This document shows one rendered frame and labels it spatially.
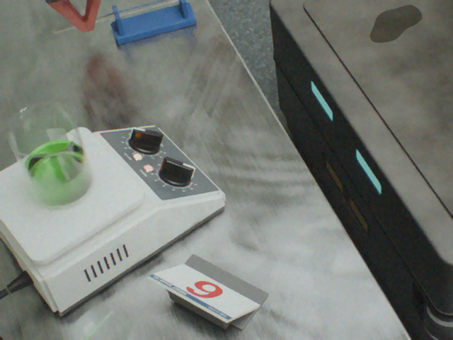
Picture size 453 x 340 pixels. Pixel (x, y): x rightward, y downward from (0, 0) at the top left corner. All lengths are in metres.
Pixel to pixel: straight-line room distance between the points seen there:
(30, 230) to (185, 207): 0.15
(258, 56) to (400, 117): 0.72
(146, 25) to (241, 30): 1.13
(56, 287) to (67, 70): 0.34
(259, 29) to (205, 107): 1.23
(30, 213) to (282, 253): 0.24
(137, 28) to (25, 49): 0.14
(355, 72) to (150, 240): 0.80
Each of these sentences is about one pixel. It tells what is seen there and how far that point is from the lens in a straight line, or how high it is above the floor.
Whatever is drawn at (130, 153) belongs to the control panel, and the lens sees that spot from 0.94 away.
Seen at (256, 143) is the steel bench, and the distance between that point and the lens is 1.01.
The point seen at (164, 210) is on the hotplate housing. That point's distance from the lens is 0.89.
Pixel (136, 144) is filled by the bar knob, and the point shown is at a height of 0.81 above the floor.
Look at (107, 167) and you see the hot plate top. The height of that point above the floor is 0.84.
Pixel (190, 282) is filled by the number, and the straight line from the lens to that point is 0.88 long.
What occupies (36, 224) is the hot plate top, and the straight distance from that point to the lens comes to 0.88.
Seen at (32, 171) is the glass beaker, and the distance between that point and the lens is 0.84.
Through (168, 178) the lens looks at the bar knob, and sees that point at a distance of 0.92.
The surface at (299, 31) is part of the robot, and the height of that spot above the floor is 0.36.
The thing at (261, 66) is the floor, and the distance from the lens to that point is 2.18.
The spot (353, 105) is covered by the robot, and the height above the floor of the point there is 0.36.
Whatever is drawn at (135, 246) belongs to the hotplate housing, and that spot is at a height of 0.79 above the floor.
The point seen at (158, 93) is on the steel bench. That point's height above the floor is 0.75.
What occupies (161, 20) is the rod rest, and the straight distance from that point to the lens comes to 1.16.
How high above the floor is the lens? 1.50
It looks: 49 degrees down
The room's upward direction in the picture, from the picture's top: 10 degrees counter-clockwise
